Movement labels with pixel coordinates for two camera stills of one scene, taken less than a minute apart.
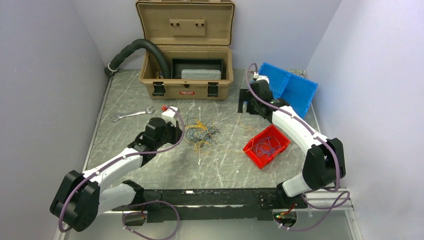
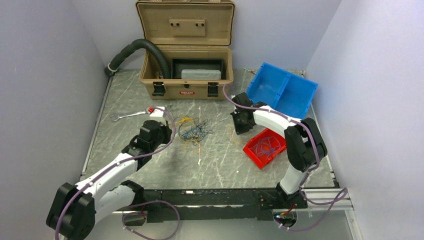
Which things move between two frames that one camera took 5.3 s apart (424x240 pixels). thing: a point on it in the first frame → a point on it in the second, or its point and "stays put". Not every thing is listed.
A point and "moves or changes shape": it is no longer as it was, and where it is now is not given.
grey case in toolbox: (203, 74) stays put
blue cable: (267, 145) stays put
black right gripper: (245, 96) → (239, 130)
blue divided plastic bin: (297, 91) stays put
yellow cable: (247, 151) → (233, 140)
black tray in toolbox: (178, 64) stays put
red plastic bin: (266, 146) stays put
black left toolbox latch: (159, 88) stays put
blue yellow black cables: (199, 134) moves or changes shape
